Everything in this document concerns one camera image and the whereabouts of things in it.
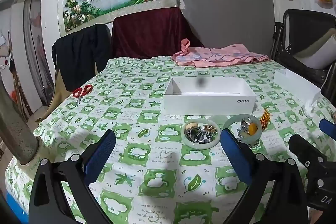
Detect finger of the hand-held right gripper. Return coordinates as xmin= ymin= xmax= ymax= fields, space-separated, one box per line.
xmin=319 ymin=118 xmax=336 ymax=136
xmin=288 ymin=134 xmax=336 ymax=182

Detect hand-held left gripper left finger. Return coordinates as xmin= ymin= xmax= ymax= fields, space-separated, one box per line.
xmin=28 ymin=130 xmax=117 ymax=224

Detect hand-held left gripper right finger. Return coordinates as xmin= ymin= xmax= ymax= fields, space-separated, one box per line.
xmin=220 ymin=128 xmax=315 ymax=224

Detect green jade bangle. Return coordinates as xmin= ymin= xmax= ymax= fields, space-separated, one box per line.
xmin=223 ymin=114 xmax=263 ymax=144

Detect silver ring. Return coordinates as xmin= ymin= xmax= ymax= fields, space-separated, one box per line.
xmin=240 ymin=119 xmax=254 ymax=132

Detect whitish jade bangle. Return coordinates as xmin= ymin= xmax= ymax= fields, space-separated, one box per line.
xmin=182 ymin=120 xmax=221 ymax=149

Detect small jewellery pile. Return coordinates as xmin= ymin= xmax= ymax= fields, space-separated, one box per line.
xmin=194 ymin=127 xmax=217 ymax=142

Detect white cardboard box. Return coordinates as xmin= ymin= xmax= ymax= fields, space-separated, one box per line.
xmin=163 ymin=76 xmax=257 ymax=115

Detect white crumpled tissue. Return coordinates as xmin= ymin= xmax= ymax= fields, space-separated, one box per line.
xmin=302 ymin=101 xmax=319 ymax=114

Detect green checked tablecloth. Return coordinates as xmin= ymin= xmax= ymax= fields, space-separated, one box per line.
xmin=5 ymin=56 xmax=336 ymax=224

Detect white box lid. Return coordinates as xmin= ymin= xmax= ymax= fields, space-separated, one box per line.
xmin=273 ymin=69 xmax=322 ymax=106

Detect white rolled cushion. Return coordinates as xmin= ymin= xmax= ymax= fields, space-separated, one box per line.
xmin=293 ymin=32 xmax=336 ymax=69

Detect grey metal pole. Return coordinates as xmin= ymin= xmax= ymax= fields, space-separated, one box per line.
xmin=0 ymin=80 xmax=42 ymax=165

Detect pink floral cloth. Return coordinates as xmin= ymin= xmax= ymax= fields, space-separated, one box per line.
xmin=172 ymin=38 xmax=270 ymax=68

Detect black jacket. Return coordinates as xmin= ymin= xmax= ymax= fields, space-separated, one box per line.
xmin=52 ymin=24 xmax=112 ymax=92

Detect black folding chair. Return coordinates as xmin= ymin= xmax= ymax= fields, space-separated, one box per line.
xmin=270 ymin=9 xmax=336 ymax=88

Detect dark red cloth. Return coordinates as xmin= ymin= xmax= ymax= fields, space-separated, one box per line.
xmin=112 ymin=7 xmax=204 ymax=59

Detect red handled scissors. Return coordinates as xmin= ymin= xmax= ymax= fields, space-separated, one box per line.
xmin=72 ymin=84 xmax=93 ymax=106

